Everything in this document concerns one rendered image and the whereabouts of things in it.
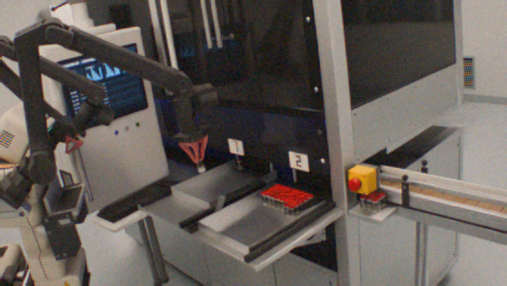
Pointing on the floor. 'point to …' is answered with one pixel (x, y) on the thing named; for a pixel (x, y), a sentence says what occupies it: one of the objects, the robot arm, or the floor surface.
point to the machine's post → (339, 134)
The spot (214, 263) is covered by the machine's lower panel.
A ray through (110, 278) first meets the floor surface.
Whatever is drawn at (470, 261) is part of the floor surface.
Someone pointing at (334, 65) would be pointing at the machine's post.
